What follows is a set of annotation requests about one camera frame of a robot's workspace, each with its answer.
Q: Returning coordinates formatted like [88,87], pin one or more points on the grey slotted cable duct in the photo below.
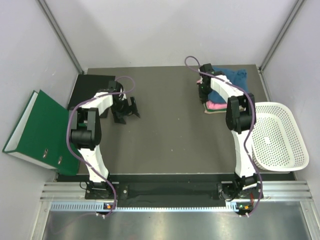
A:
[106,207]

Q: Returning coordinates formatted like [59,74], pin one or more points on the aluminium corner post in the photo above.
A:
[60,35]
[298,4]

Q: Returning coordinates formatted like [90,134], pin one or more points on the pink t shirt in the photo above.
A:
[212,108]

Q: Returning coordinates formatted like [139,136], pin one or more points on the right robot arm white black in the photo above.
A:
[240,119]

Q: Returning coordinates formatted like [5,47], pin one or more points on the white perforated plastic basket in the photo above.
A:
[278,145]

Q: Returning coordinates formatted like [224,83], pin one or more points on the left aluminium corner post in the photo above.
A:
[60,35]

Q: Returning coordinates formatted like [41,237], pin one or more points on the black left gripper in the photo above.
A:
[118,118]

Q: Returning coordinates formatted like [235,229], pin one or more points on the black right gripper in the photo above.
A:
[203,97]

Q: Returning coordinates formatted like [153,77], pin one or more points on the green folded t shirt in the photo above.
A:
[212,110]

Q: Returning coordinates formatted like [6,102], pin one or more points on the blue t shirt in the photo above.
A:
[236,77]

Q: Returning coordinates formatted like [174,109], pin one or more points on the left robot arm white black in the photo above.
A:
[84,132]

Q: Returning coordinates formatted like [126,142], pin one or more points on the green ring binder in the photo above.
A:
[39,136]

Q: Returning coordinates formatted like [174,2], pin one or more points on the right aluminium corner post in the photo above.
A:
[298,4]

